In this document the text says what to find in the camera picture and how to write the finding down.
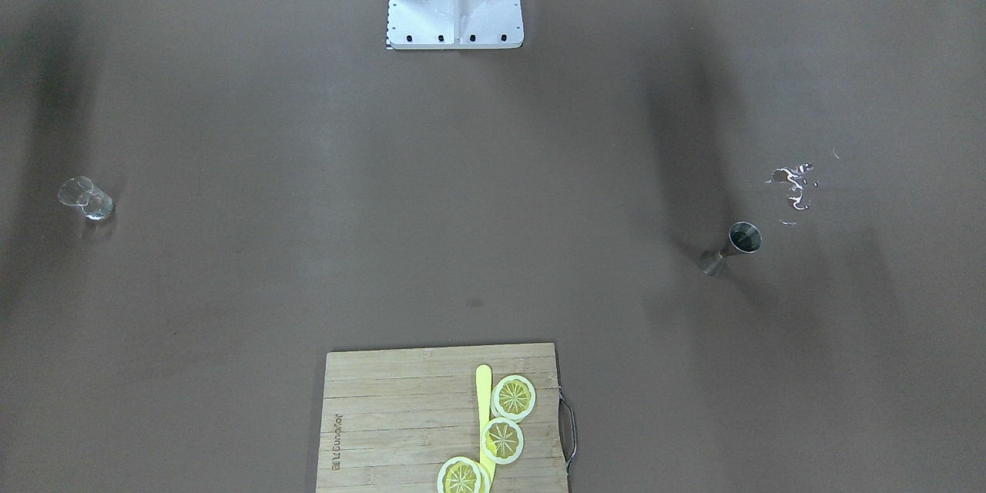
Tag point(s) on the yellow plastic knife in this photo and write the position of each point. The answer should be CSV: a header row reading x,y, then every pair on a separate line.
x,y
483,387

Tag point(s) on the lemon slice upper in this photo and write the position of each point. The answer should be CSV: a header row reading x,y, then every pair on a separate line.
x,y
513,398

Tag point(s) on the lemon slice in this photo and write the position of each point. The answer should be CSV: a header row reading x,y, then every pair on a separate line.
x,y
461,474
513,398
502,441

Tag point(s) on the clear glass shaker cup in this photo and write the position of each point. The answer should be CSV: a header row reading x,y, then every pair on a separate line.
x,y
81,193

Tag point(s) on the wooden cutting board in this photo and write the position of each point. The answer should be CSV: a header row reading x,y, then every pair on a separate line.
x,y
391,418

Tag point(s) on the spilled liquid puddle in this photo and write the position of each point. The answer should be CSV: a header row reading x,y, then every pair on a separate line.
x,y
798,185

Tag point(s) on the lemon slice middle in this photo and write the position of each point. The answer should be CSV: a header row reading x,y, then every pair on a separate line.
x,y
502,441

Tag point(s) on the lemon slice lower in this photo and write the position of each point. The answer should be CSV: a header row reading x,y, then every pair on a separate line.
x,y
461,474

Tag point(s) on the steel jigger measuring cup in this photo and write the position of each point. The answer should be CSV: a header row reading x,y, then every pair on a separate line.
x,y
742,238

